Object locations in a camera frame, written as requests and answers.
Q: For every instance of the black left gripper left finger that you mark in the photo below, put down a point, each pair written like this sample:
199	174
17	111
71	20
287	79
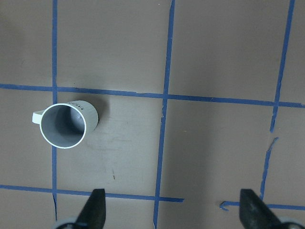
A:
93	214

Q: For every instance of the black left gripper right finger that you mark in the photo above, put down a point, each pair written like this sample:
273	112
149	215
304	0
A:
254	213

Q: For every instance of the white ribbed mug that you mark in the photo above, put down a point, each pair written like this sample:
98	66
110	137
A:
65	125

